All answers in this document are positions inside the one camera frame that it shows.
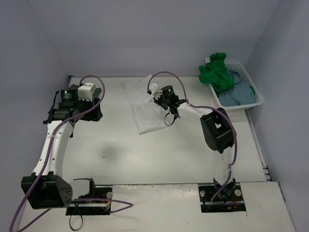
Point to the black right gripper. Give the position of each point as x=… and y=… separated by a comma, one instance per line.
x=160, y=100

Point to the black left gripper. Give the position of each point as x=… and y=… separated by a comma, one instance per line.
x=92, y=112

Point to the white t-shirt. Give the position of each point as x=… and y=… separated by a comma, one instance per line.
x=149, y=117

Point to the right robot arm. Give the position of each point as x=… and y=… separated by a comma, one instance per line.
x=219, y=133

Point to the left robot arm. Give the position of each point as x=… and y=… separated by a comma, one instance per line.
x=45, y=188

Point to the green t-shirt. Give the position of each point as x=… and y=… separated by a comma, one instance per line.
x=215, y=73

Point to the light blue t-shirt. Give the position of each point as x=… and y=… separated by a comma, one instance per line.
x=240, y=93

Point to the white plastic laundry basket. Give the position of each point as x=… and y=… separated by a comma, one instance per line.
x=239, y=67

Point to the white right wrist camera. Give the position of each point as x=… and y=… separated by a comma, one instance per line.
x=153, y=88

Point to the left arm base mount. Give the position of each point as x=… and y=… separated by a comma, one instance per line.
x=86, y=189

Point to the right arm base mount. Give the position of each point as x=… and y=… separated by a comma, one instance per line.
x=230, y=199

